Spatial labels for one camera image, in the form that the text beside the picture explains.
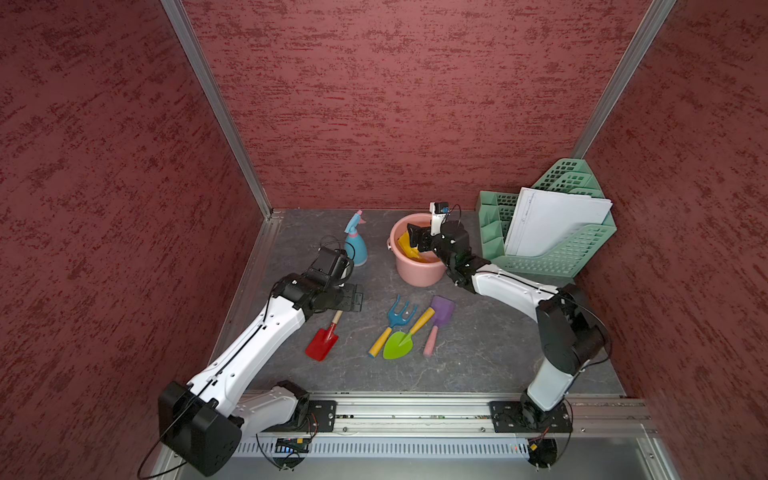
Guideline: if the red toy shovel wooden handle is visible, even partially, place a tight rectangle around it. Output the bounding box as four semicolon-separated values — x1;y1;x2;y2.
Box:
305;310;343;362

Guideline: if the pink plastic bucket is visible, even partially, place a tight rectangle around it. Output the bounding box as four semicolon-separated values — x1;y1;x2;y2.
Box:
388;213;446;288

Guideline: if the right aluminium corner post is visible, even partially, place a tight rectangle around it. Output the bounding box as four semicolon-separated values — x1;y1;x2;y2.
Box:
571;0;677;159

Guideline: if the green plastic file organizer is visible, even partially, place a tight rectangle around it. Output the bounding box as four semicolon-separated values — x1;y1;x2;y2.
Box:
476;158;617;278

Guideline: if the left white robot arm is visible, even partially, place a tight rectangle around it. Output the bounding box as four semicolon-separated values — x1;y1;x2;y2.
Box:
158;246;363;477

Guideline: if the yellow toy shovel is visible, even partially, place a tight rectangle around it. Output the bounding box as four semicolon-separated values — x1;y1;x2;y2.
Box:
397;231;440;263

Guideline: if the blue pink spray bottle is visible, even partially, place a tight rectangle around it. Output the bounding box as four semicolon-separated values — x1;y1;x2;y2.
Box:
344;210;368;267

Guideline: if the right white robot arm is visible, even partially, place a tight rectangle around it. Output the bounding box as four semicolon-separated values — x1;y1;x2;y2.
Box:
406;221;612;424

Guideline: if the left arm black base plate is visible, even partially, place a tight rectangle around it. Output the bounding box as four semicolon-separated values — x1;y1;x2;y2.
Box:
275;399;337;434

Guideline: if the blue toy rake yellow handle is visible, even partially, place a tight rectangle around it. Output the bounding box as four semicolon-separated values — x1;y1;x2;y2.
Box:
368;295;418;358

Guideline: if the left aluminium corner post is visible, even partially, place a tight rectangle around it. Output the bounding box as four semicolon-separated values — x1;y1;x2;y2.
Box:
161;0;273;220

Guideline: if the green toy trowel yellow handle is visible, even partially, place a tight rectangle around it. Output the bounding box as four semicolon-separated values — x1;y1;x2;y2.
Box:
383;307;435;360

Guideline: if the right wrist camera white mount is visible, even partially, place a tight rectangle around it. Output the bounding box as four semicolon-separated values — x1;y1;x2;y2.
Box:
430;202;451;236

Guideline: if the white paper stack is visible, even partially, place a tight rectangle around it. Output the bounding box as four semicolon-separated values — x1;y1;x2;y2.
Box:
505;188;613;257

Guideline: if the aluminium corner post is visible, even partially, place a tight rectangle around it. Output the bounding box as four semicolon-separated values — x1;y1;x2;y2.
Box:
571;0;677;159
161;0;273;220

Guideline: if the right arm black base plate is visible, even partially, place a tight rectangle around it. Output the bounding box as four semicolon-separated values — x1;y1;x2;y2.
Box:
488;401;573;435

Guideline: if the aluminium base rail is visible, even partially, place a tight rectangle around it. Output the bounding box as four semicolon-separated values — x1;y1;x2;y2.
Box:
233;393;677;479

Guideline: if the purple toy shovel pink handle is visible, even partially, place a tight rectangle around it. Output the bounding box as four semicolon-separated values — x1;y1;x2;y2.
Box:
423;296;456;357

